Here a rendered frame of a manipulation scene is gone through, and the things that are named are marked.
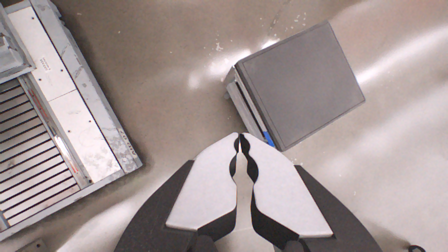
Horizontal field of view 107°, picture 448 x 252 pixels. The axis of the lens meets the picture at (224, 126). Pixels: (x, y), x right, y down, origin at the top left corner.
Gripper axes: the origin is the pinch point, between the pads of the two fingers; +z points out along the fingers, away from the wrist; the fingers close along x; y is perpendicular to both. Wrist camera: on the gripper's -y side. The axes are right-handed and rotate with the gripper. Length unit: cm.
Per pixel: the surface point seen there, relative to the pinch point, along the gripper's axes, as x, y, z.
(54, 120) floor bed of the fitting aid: -75, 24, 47
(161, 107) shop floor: -36, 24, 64
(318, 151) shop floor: 49, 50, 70
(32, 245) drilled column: -82, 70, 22
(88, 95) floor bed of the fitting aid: -62, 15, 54
